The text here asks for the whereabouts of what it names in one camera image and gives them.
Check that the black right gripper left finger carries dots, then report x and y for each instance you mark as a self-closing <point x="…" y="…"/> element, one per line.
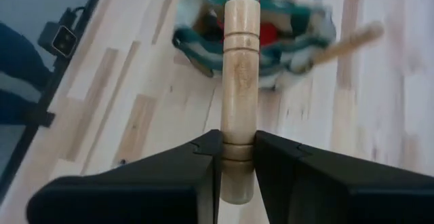
<point x="135" y="190"/>

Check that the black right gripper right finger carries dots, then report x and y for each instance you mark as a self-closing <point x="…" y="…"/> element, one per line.
<point x="339" y="190"/>

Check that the green and beige gardening bag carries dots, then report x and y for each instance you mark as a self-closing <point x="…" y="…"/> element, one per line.
<point x="200" y="47"/>

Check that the person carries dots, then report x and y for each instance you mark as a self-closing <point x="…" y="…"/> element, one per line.
<point x="17" y="57"/>

